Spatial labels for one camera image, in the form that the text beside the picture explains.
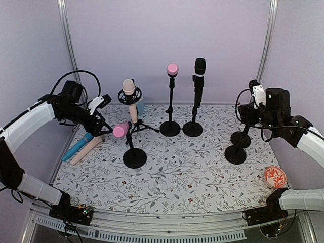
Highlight red white patterned bowl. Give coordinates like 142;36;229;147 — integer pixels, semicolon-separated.
264;166;287;189

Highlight beige pink microphone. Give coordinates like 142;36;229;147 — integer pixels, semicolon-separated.
71;135;105;165

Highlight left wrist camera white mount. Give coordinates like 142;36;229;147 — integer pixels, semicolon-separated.
87;94;112;115

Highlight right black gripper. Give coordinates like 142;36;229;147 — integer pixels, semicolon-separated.
236;103;278;134

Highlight black microphone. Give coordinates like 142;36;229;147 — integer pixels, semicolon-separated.
193;58;206;108

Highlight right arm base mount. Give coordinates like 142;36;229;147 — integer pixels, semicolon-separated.
242;188;288;226

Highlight black tripod shockmount stand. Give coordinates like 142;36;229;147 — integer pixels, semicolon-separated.
117;79;160;134

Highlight blue microphone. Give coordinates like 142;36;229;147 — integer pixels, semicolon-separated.
62;133;94;161

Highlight front aluminium rail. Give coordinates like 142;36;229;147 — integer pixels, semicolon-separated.
22;202;320;242

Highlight floral table mat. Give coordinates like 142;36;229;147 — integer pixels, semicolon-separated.
53;105;278;214

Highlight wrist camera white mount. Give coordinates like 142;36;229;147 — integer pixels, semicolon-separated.
87;94;112;115
252;85;266;109

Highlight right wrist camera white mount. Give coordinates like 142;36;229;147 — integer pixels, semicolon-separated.
252;85;266;109

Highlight pink microphone back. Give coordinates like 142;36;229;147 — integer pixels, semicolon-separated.
166;63;179;77

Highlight aluminium frame post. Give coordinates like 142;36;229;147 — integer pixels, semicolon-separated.
256;0;278;83
57;0;78;71

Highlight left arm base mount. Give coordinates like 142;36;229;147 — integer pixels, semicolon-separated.
49;200;94;226

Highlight light blue cup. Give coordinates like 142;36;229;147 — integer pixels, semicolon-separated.
136;96;144;116

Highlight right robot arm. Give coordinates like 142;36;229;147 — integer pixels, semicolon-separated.
238;83;323;221

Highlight left aluminium frame post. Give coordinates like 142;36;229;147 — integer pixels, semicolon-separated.
57;0;78;71

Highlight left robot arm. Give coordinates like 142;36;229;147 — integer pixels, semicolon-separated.
1;81;112;220

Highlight right aluminium frame post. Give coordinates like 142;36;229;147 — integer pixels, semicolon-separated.
256;0;278;83

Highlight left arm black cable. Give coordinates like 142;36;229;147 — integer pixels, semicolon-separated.
50;70;101;99

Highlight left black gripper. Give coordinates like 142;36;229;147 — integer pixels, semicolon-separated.
60;103;113;136

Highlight beige microphone in shockmount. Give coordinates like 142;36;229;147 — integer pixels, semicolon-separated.
122;79;138;124

